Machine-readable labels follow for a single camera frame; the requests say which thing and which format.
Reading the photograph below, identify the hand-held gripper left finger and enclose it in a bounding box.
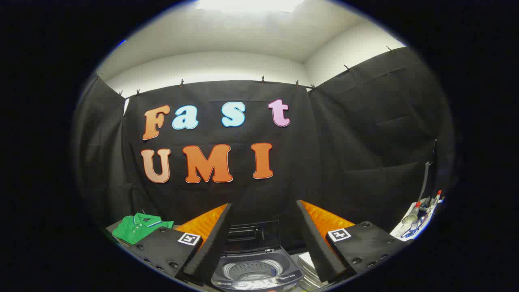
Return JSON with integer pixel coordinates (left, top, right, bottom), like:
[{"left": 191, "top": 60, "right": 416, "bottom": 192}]
[{"left": 128, "top": 203, "right": 234, "bottom": 287}]

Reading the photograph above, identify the black backdrop cloth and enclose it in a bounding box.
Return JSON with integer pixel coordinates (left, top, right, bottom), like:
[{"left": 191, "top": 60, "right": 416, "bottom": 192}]
[{"left": 73, "top": 45, "right": 457, "bottom": 252}]

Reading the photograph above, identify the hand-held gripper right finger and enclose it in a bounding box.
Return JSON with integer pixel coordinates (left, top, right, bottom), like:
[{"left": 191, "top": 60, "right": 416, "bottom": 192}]
[{"left": 295, "top": 200, "right": 414, "bottom": 283}]

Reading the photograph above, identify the grey washing machine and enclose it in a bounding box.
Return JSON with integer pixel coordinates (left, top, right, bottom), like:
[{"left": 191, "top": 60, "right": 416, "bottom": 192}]
[{"left": 211, "top": 247, "right": 304, "bottom": 291}]

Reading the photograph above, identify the green polo shirt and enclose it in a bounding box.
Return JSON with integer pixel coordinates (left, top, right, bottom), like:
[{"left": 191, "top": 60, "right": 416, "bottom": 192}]
[{"left": 112, "top": 213, "right": 175, "bottom": 245}]

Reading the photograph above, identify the silver ribbed metal object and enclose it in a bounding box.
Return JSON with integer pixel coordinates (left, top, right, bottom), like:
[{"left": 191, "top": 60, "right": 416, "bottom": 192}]
[{"left": 297, "top": 251, "right": 326, "bottom": 291}]

